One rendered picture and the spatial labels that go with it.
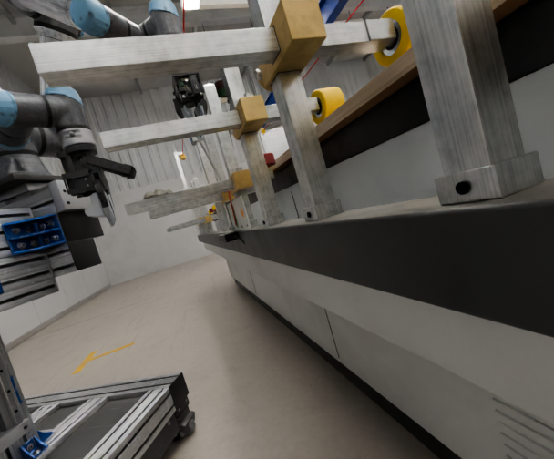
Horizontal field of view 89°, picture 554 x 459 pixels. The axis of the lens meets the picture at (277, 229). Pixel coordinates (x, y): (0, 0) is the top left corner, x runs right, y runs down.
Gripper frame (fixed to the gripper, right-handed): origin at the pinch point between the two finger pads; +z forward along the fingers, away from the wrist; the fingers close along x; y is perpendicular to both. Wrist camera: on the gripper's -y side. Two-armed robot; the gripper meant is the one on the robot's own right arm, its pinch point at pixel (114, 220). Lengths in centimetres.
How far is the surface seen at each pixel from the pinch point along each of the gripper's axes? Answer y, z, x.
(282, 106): -35, -5, 46
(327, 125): -52, -6, 29
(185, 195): -19.5, -1.8, 1.5
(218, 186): -29.2, -2.1, 1.5
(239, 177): -35.3, -2.7, 5.0
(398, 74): -52, -5, 51
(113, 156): 91, -253, -776
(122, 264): 154, 36, -778
